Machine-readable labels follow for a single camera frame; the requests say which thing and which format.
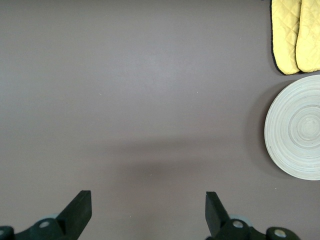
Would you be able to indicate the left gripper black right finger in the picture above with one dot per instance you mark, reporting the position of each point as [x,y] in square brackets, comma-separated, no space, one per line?
[217,217]

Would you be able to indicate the round pale wooden plate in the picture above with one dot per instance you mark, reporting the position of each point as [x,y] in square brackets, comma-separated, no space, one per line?
[295,130]

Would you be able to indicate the yellow quilted oven mitt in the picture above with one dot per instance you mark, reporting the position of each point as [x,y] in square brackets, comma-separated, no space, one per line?
[310,37]
[285,37]

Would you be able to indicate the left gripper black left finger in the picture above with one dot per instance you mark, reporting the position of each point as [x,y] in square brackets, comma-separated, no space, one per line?
[75,217]

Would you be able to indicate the brown table cover sheet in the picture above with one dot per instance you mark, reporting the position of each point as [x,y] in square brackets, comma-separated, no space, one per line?
[125,100]

